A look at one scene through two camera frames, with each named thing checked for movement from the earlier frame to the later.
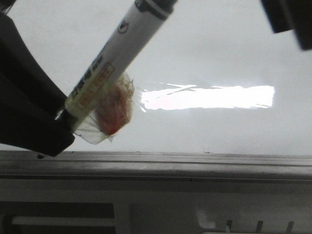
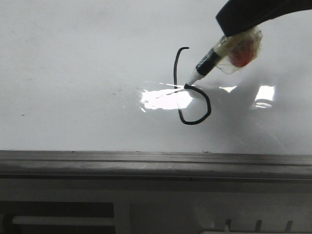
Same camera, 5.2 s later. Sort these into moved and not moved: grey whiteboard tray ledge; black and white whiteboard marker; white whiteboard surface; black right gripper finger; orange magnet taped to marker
Moved: black right gripper finger; black and white whiteboard marker; orange magnet taped to marker
Not moved: white whiteboard surface; grey whiteboard tray ledge
